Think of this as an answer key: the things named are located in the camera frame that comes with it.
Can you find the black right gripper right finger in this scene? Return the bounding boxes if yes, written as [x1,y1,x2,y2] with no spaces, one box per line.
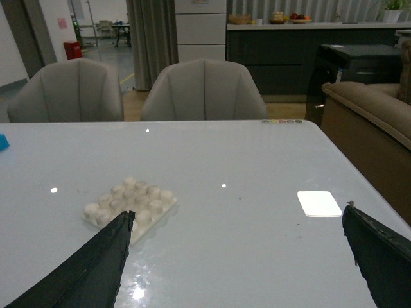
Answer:
[342,201,410,307]

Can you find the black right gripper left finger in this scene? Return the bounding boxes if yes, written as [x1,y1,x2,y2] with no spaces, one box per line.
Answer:
[7,212,135,307]

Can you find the white studded base plate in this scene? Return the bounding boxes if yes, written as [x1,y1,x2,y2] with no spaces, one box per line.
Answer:
[82,176,177,246]

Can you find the blue block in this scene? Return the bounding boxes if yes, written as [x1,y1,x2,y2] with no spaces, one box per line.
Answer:
[0,134,10,151]

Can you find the brown sofa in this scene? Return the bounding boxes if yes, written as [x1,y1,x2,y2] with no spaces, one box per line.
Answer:
[320,40,410,223]

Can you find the row of coloured stickers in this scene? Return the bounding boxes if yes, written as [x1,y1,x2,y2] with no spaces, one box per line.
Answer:
[261,119,303,124]

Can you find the left grey armchair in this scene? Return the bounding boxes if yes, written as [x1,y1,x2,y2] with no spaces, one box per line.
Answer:
[7,58,124,123]

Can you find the grey armchair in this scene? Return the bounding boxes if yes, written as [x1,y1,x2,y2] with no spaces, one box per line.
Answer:
[141,59,268,121]
[7,58,124,123]

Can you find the black side cabinet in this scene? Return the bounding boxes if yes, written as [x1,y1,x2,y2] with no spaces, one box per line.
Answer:
[305,44,402,125]

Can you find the right grey armchair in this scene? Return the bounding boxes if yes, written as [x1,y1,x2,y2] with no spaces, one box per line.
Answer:
[141,59,268,121]

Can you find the dark kitchen counter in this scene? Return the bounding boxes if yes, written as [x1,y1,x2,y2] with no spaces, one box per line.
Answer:
[226,22,410,96]

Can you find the red box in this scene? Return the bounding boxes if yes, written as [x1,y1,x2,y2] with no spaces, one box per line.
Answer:
[64,41,83,60]

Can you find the potted plant white pot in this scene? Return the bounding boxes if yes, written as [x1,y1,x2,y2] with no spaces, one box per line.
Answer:
[376,0,410,23]

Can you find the fruit plate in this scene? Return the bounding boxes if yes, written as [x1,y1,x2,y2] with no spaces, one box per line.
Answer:
[289,13,312,24]

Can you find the grey curtain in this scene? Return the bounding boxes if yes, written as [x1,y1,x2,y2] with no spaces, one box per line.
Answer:
[126,0,179,90]

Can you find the snack bowl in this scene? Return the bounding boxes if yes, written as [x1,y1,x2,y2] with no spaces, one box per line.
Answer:
[269,11,287,24]

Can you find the white drawer cabinet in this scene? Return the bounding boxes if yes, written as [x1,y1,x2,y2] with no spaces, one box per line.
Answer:
[175,0,227,62]

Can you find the wicker basket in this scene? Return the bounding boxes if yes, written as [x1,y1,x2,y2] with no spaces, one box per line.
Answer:
[229,14,251,25]

